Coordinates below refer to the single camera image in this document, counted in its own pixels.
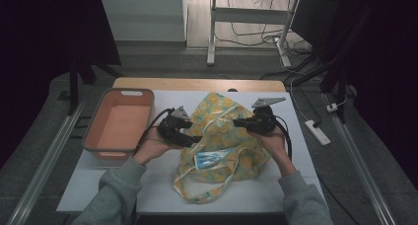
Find white table mat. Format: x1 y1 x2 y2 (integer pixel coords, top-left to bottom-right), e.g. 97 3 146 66
56 89 325 215

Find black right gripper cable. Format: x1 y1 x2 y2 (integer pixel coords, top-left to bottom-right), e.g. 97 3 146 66
273 113 294 163

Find toothpaste tube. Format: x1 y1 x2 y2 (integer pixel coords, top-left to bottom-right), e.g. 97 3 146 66
193 149 229 171

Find aluminium rail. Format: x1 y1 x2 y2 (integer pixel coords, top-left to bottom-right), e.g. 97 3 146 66
6 99 87 225
322 92 398 225

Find yellow floral tote bag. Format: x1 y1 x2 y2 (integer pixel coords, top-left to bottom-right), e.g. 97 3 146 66
173 91 273 205

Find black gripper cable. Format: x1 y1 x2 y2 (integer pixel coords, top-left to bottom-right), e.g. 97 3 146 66
132 108 175 156
273 113 294 163

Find black tripod stand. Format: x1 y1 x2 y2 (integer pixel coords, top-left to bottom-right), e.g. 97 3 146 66
66 51 125 116
289 46 358 124

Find black floor cables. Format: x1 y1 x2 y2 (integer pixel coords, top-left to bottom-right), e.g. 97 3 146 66
214 0 314 81

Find white power cable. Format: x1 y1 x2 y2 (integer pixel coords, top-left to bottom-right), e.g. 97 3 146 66
279 55 317 123

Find white power strip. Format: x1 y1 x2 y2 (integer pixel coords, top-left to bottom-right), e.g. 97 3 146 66
304 119 331 146

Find white desk frame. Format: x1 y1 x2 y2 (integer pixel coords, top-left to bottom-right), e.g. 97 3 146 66
206 0 301 68

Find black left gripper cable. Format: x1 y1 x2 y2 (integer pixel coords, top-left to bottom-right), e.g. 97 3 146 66
132 108 175 156

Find white cabinet panel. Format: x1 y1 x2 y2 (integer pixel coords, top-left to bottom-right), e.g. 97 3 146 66
99 0 187 42

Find dark curtain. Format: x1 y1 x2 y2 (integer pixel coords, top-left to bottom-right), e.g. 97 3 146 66
323 0 418 189
0 0 122 169

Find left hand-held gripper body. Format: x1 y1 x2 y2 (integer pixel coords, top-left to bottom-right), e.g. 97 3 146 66
156 106 195 148

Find wooden table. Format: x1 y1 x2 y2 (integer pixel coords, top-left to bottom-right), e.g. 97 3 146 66
111 76 287 94

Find person's left hand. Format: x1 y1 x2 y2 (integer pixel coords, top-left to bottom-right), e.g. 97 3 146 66
132 125 184 167

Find orange basket with grey rim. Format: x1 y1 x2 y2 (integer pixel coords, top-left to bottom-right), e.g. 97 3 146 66
82 87 156 161

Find person's right hand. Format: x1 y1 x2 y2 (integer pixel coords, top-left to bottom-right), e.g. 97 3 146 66
255 125 298 179

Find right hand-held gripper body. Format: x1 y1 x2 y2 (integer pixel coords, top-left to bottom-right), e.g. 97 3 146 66
245 97 287 136

